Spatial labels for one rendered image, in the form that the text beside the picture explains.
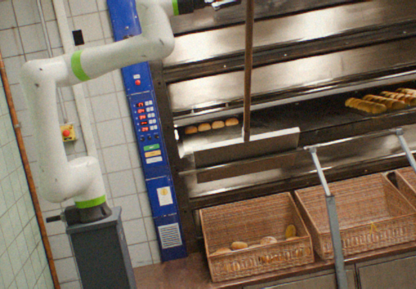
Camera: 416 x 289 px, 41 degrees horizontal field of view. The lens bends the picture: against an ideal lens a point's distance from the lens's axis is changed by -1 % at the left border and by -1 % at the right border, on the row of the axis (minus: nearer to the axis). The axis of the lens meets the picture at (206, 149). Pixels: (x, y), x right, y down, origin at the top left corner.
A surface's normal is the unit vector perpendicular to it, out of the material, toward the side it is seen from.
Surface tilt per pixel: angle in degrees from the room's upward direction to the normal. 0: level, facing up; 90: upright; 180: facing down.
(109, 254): 90
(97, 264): 90
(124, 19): 90
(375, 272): 90
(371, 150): 70
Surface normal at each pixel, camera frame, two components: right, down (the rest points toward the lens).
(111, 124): 0.07, 0.17
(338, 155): 0.00, -0.18
